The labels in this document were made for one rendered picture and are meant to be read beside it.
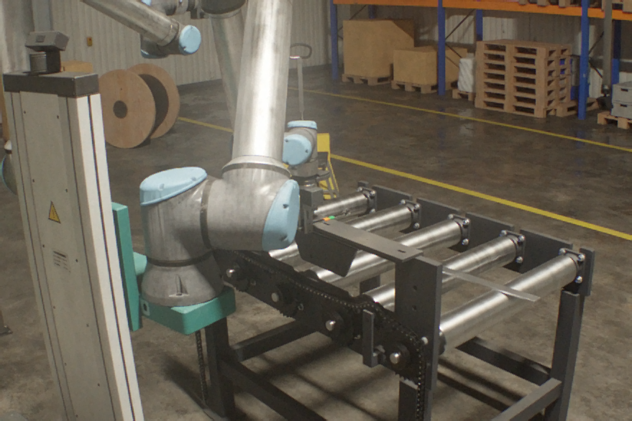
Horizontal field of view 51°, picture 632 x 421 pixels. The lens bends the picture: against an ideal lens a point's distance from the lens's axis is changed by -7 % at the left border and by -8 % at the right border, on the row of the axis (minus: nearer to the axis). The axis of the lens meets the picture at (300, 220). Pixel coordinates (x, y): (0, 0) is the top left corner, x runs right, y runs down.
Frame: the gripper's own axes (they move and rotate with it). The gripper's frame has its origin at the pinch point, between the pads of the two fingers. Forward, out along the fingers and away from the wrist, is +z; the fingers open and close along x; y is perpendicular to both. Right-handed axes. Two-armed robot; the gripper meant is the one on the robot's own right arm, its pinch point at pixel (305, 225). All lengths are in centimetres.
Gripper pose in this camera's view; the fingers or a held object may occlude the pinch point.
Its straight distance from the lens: 230.9
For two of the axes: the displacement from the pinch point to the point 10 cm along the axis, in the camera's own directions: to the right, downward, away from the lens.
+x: 6.2, 2.3, -7.5
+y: -7.8, 2.3, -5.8
